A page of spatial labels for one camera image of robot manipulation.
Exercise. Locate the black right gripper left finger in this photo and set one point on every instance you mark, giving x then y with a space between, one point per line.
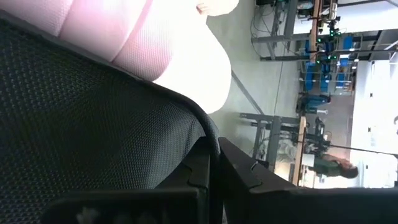
174 205

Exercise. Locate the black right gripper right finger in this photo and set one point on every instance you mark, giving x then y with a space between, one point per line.
280 205

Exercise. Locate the black slide sandal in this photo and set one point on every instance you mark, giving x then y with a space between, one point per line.
77 124

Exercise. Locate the pink slide sandal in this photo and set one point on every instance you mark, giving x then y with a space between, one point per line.
140 40

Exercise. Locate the black background robot arm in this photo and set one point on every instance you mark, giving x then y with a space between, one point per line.
320 137

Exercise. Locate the wooden background table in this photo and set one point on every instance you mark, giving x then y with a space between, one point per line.
314 31
300 149

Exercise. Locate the seated person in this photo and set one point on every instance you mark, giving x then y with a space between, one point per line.
329 168

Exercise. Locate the standing person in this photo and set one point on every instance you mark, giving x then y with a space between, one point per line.
314 101

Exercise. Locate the blue storage bin rack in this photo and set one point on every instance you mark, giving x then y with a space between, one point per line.
311 74

